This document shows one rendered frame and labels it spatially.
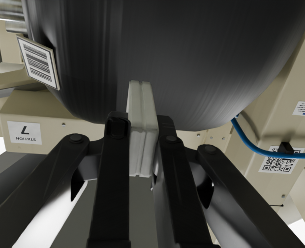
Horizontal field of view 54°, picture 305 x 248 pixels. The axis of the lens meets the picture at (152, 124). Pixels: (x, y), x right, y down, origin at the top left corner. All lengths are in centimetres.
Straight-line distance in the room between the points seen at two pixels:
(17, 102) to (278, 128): 72
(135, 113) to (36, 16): 18
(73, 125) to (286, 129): 57
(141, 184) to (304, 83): 298
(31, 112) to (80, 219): 230
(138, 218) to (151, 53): 292
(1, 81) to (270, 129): 81
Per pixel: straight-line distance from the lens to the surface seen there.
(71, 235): 304
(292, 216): 139
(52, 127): 92
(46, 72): 34
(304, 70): 58
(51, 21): 29
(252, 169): 68
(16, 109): 94
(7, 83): 104
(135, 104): 17
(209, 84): 32
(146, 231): 309
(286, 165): 71
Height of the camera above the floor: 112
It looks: 35 degrees up
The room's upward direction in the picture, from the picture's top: 171 degrees counter-clockwise
